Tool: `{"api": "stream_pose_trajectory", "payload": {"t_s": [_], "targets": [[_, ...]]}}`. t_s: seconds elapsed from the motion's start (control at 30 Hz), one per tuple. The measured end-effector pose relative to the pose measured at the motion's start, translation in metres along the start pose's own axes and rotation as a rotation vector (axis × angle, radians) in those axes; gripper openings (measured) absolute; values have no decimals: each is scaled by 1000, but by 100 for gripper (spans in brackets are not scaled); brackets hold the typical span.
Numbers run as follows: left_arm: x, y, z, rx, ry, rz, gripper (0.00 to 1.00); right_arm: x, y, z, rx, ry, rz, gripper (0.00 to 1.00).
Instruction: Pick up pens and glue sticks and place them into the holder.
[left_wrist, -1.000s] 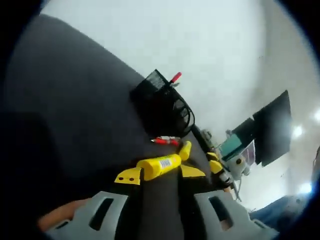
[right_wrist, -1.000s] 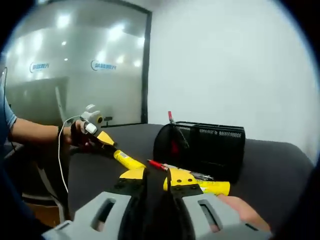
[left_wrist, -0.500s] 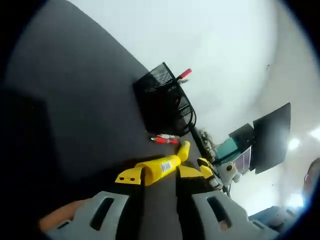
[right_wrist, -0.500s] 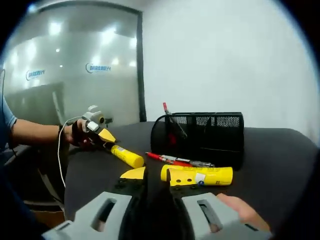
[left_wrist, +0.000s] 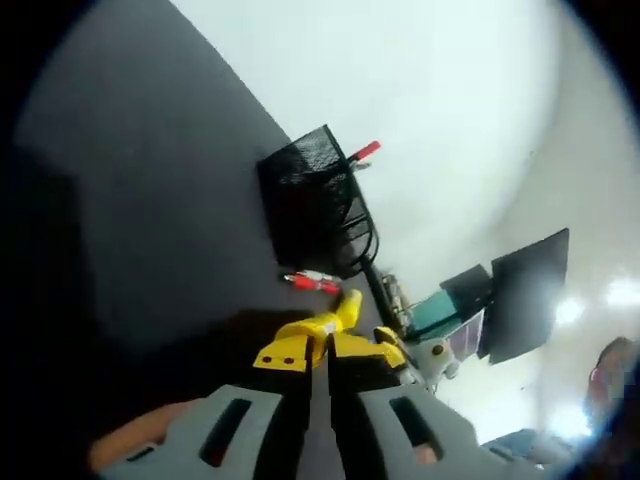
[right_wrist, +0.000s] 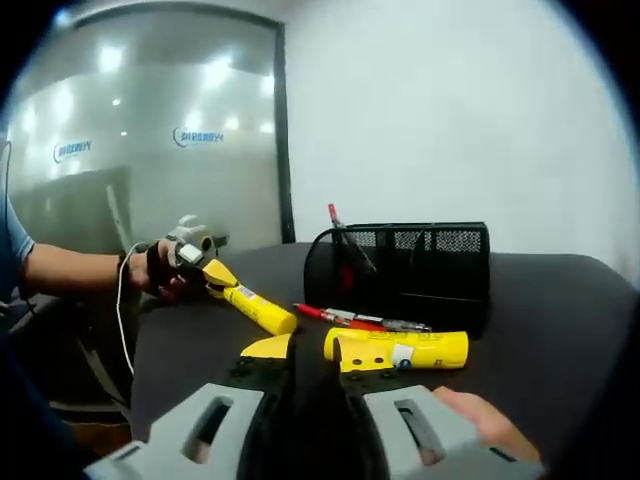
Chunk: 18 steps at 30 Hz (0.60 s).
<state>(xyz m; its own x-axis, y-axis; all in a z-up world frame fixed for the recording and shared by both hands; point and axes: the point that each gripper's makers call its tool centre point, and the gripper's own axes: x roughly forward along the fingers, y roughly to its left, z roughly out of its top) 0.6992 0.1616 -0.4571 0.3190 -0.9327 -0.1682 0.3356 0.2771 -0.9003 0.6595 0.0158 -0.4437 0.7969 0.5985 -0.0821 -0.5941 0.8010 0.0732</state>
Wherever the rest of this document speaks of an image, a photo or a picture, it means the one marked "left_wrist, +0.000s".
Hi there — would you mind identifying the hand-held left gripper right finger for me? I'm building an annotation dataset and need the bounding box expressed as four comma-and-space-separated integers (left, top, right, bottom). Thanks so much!
327, 330, 544, 480

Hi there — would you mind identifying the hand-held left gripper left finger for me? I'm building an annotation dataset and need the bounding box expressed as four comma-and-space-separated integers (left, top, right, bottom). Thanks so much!
97, 322, 316, 480

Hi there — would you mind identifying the red pen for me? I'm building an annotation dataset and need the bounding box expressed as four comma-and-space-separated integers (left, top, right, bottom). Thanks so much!
347, 140, 382, 171
282, 269, 331, 284
294, 278, 342, 297

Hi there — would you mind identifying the black mesh holder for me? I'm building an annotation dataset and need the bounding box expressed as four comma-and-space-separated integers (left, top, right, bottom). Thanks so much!
256, 123, 381, 281

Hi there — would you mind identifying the person's left hand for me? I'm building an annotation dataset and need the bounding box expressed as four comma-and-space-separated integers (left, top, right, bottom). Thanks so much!
91, 399, 201, 472

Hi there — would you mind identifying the lavender screen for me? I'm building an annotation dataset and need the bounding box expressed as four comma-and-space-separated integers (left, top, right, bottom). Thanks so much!
449, 314, 487, 359

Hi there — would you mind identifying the teal box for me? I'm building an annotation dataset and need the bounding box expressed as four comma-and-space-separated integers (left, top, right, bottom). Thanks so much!
403, 292, 464, 344

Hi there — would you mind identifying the small dark screen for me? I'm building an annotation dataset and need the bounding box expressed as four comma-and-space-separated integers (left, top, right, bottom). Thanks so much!
439, 263, 494, 307

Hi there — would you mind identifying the dark computer monitor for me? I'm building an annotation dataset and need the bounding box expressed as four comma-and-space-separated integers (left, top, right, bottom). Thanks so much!
487, 227, 571, 366

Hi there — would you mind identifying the person's head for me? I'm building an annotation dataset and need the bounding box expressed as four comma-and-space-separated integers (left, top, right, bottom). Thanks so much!
589, 335, 640, 431

